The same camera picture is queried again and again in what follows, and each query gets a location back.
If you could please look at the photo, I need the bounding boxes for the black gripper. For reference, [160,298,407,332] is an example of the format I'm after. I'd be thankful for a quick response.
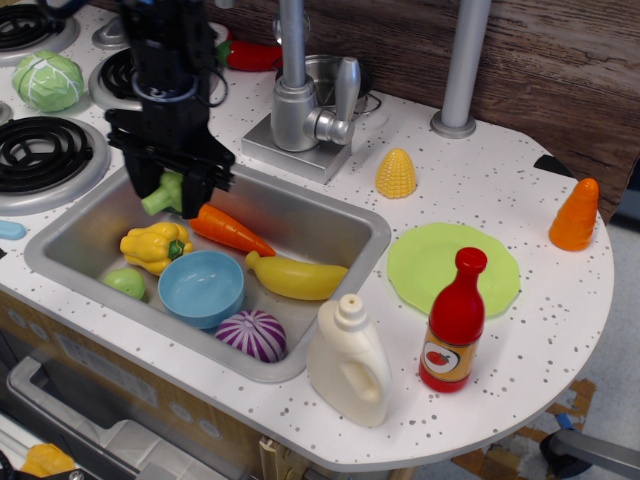
[105,98,235,219]

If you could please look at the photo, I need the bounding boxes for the green toy broccoli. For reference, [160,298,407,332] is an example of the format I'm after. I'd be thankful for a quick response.
[141,171,183,215]

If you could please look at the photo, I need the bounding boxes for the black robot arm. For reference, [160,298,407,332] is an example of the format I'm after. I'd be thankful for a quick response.
[105,1,235,219]

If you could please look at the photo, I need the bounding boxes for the blue plastic bowl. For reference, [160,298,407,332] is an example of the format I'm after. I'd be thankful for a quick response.
[158,251,245,330]

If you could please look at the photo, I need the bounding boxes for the orange toy carrot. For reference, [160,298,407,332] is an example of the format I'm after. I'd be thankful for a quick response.
[189,204,276,256]

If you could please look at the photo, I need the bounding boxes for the yellow toy bell pepper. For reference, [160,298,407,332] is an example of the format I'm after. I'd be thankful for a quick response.
[119,222,194,276]

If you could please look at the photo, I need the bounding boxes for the small green toy ball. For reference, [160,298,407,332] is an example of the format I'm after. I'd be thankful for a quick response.
[102,268,146,300]

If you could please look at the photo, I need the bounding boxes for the black rear stove burner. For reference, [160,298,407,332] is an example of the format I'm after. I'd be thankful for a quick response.
[88,47,225,112]

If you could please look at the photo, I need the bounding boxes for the black stove burner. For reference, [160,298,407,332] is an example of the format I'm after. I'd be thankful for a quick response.
[88,47,225,112]
[1,116,111,216]

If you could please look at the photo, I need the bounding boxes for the silver sink basin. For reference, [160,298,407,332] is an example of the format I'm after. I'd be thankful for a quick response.
[25,165,391,383]

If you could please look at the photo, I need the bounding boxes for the black front stove burner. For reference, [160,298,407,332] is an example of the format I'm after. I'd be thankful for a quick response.
[1,116,111,216]

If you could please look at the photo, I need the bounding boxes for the silver toy faucet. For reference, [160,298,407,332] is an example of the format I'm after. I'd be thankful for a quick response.
[242,1,361,184]

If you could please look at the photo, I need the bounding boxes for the red toy chili pepper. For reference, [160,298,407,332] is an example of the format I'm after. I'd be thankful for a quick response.
[216,40,282,72]

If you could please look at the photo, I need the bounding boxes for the yellow toy banana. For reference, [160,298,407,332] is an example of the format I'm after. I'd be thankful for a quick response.
[245,251,348,301]

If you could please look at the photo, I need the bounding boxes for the grey stove knob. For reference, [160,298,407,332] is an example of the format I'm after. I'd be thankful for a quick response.
[92,17,129,50]

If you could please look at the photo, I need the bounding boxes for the green toy cabbage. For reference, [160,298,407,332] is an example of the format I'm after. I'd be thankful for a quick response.
[11,50,85,113]

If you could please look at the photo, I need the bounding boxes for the light blue toy piece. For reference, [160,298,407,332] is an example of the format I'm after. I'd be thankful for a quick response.
[0,220,26,240]

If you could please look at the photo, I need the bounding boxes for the purple toy onion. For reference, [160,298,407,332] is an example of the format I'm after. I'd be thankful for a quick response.
[214,309,287,363]

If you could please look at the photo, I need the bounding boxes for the small silver pot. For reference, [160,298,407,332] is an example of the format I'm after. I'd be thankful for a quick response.
[305,54,382,120]

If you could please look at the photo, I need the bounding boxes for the black far left burner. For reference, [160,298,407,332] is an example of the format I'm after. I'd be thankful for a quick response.
[1,4,80,67]

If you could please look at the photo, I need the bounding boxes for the yellow toy corn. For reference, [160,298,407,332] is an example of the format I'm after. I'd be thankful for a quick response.
[375,148,417,199]

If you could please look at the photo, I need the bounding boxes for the white toy milk jug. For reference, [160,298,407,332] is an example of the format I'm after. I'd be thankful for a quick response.
[306,294,392,427]

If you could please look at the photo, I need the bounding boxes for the light green plate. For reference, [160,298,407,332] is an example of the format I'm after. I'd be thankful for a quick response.
[387,223,520,318]

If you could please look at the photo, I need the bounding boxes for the grey vertical pole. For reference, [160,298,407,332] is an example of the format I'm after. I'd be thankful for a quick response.
[431,0,492,139]

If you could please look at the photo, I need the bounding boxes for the yellow toy on floor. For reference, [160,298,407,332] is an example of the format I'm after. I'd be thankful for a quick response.
[20,444,76,478]

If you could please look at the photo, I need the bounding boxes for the red toy ketchup bottle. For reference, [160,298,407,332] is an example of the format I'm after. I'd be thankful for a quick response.
[419,247,487,393]

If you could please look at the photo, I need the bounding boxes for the black tape right edge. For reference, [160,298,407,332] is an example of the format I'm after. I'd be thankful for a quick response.
[534,154,574,178]

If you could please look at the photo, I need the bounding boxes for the orange toy cone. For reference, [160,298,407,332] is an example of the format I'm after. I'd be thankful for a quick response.
[548,178,600,251]

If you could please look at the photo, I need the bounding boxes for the grey chair base leg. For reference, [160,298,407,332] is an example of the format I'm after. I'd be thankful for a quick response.
[539,429,639,479]

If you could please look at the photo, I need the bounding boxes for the grey oven door handle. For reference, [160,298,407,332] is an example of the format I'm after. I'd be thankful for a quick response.
[5,355,151,480]

